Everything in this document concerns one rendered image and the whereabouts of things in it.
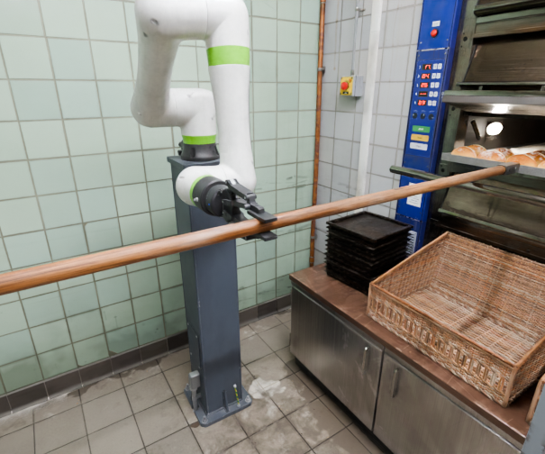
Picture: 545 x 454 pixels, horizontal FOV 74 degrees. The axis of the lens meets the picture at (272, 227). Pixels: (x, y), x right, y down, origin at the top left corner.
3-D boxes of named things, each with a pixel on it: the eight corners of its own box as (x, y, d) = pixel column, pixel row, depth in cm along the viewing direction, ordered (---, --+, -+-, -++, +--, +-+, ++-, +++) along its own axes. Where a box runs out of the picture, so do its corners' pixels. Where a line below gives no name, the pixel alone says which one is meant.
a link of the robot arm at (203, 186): (190, 213, 92) (187, 178, 89) (231, 206, 98) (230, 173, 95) (199, 221, 88) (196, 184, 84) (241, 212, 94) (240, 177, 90)
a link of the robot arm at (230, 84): (201, 70, 100) (218, 63, 91) (238, 71, 106) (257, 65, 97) (213, 199, 110) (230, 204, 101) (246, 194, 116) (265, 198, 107)
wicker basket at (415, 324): (436, 283, 173) (447, 229, 163) (578, 351, 128) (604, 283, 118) (363, 314, 149) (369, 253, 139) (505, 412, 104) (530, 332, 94)
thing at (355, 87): (349, 95, 198) (349, 76, 194) (362, 95, 190) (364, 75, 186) (338, 95, 194) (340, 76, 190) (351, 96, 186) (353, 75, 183)
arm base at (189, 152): (167, 152, 150) (165, 138, 148) (201, 149, 157) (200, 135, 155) (188, 163, 129) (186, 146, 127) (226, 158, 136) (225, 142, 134)
